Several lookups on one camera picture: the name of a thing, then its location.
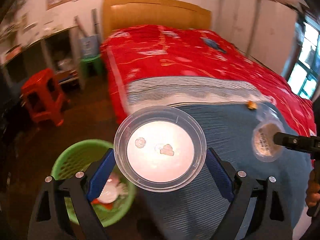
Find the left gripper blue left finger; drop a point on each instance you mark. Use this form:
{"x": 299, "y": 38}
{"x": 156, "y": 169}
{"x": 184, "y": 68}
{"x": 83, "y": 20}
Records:
{"x": 98, "y": 173}

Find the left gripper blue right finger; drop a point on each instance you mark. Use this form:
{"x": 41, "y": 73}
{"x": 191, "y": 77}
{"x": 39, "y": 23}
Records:
{"x": 219, "y": 172}

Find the round clear plastic container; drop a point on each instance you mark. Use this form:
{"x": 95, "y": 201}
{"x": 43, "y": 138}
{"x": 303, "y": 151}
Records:
{"x": 264, "y": 148}

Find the round clear plastic lid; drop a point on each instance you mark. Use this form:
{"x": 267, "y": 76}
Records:
{"x": 160, "y": 148}

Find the orange peel piece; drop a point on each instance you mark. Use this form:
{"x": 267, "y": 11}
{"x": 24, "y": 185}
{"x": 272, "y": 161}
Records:
{"x": 251, "y": 105}

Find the clear plastic cup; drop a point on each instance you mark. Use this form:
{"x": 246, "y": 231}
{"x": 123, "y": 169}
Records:
{"x": 266, "y": 115}

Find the green mesh trash basket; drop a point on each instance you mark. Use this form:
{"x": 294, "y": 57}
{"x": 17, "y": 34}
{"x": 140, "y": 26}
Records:
{"x": 77, "y": 158}

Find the right hand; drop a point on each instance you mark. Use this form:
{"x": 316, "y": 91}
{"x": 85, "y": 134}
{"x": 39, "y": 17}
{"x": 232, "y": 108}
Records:
{"x": 312, "y": 192}

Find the window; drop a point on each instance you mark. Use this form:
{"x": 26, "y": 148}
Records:
{"x": 304, "y": 77}

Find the blue striped blanket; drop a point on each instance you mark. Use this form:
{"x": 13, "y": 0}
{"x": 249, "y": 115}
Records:
{"x": 219, "y": 106}

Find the red plastic stool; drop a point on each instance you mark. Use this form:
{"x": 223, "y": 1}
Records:
{"x": 44, "y": 98}

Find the green plastic stool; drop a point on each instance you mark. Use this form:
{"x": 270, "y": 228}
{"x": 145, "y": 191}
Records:
{"x": 91, "y": 64}

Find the red patterned bedspread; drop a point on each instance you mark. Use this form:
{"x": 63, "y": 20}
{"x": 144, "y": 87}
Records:
{"x": 146, "y": 51}

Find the blue paper bag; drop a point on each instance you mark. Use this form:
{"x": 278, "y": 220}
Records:
{"x": 89, "y": 46}

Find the blue fish toy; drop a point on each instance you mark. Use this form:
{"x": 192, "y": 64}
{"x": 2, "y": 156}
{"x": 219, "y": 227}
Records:
{"x": 212, "y": 44}

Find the white wardrobe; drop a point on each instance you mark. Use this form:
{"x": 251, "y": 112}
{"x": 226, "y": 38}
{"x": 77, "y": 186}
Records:
{"x": 261, "y": 29}

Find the wooden headboard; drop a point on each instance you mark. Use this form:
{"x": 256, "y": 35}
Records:
{"x": 118, "y": 14}

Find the white desk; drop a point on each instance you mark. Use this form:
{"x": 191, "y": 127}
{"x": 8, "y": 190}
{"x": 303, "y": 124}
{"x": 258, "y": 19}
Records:
{"x": 59, "y": 51}

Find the black sword on wall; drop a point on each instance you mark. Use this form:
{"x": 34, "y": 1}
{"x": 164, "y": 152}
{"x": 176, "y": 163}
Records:
{"x": 95, "y": 22}

